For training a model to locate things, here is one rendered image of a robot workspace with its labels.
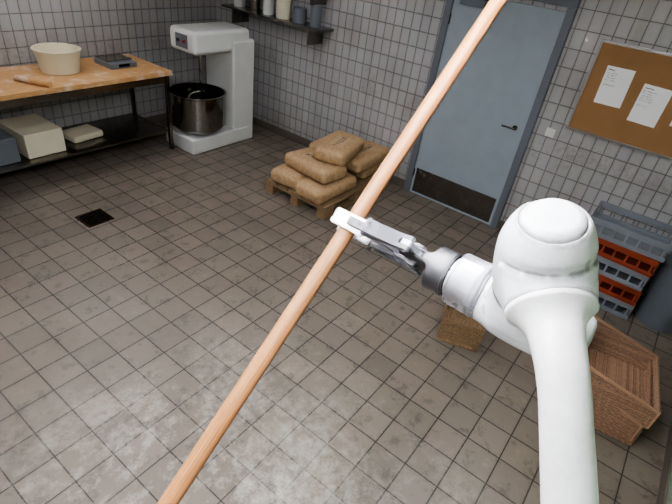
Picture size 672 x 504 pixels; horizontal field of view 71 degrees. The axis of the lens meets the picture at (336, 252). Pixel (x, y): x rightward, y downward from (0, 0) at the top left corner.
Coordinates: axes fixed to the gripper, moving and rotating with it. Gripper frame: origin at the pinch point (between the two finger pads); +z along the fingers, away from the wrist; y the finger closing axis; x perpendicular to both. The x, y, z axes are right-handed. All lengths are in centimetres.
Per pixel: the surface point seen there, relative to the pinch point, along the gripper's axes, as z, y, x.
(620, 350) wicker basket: -71, 294, 81
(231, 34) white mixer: 397, 261, 200
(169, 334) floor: 172, 192, -77
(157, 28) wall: 504, 257, 174
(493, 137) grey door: 101, 337, 228
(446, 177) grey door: 137, 380, 191
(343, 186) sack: 203, 322, 114
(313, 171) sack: 225, 295, 106
